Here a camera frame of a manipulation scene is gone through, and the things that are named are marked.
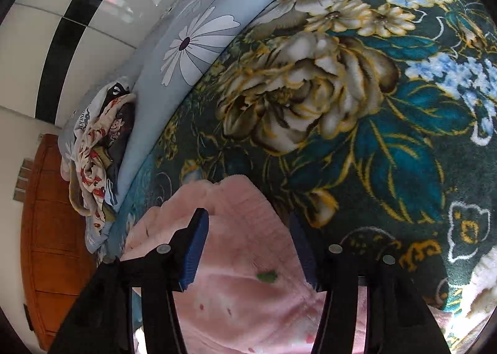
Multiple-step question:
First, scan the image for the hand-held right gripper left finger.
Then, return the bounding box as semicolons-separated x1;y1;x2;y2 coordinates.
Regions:
47;207;210;354

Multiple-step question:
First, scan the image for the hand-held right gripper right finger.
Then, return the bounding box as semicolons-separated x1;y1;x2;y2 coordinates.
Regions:
289;215;453;354

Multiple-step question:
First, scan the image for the pink fleece garment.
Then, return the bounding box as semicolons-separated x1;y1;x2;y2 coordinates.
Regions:
121;175;369;354

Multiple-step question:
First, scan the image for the pile of printed clothes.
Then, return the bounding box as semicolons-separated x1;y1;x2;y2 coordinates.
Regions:
59;81;137;231

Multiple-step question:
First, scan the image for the dark green floral blanket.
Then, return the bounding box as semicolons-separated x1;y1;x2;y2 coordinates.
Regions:
101;0;497;351

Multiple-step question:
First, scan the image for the brown wooden headboard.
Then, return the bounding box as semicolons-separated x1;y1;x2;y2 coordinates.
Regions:
20;134;98;351

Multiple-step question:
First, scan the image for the light blue daisy quilt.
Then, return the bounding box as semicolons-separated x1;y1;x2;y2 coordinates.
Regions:
58;0;346;254

